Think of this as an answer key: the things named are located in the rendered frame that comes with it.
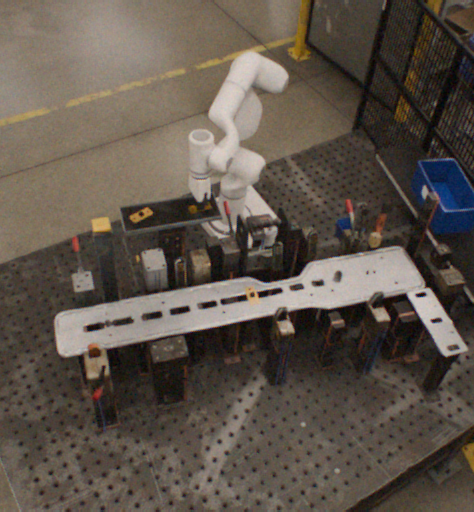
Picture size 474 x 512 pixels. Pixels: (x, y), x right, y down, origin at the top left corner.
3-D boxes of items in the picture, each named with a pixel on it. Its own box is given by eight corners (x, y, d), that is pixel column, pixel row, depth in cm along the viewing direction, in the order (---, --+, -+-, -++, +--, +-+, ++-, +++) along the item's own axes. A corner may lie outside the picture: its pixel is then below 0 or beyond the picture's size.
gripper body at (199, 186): (185, 163, 226) (185, 187, 234) (196, 181, 220) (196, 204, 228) (204, 158, 228) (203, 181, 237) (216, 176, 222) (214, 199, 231)
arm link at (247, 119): (239, 183, 263) (205, 168, 266) (250, 171, 272) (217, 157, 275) (267, 70, 231) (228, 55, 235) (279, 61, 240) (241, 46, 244)
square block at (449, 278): (420, 340, 260) (448, 286, 233) (411, 325, 265) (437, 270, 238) (438, 336, 261) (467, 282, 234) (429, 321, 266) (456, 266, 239)
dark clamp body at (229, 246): (217, 319, 261) (221, 259, 232) (209, 295, 269) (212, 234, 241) (242, 314, 264) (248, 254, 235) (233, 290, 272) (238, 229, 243)
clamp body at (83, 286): (83, 351, 247) (70, 295, 220) (79, 328, 254) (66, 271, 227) (107, 346, 250) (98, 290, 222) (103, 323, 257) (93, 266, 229)
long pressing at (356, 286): (59, 366, 210) (58, 363, 209) (52, 312, 224) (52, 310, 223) (428, 289, 240) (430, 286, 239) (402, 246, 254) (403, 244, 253)
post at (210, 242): (206, 310, 264) (208, 246, 234) (203, 300, 267) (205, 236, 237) (217, 307, 265) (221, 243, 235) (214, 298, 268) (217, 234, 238)
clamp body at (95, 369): (95, 438, 225) (83, 386, 197) (90, 401, 234) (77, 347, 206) (125, 431, 227) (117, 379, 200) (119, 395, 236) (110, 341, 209)
